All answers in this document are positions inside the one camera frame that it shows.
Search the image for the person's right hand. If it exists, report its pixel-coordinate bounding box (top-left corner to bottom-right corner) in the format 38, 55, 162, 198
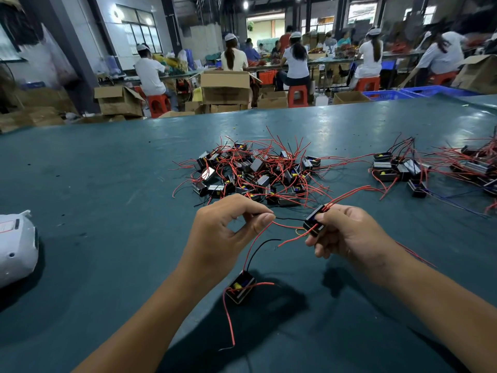
305, 204, 401, 269

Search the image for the person's left hand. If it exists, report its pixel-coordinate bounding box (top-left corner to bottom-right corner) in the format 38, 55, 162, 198
180, 195, 276, 280

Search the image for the central pile of wired modules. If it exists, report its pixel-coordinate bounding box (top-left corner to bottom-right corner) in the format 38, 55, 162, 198
174, 132, 343, 210

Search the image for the person's right forearm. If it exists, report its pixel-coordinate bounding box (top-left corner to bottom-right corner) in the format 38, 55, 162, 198
373, 245, 497, 373

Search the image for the person's left forearm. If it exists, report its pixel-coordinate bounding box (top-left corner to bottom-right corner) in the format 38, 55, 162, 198
74, 268, 218, 373

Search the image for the shallow cardboard box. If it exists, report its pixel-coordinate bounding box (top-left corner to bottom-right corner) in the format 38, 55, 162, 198
333, 91, 373, 105

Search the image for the blue plastic crate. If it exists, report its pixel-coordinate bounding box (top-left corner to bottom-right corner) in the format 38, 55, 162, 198
362, 90, 416, 102
402, 85, 476, 98

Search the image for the low cardboard box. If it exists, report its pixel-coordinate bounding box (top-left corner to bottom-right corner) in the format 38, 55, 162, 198
258, 90, 290, 109

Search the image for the large closed cardboard box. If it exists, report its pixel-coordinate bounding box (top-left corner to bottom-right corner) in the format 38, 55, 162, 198
200, 70, 253, 106

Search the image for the open cardboard box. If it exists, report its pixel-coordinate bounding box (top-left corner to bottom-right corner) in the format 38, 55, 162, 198
94, 85, 145, 118

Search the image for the tilted cardboard box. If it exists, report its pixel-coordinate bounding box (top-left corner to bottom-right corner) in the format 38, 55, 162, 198
452, 55, 497, 94

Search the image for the white plastic shell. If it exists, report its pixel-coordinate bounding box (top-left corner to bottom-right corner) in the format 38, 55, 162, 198
0, 210, 40, 289

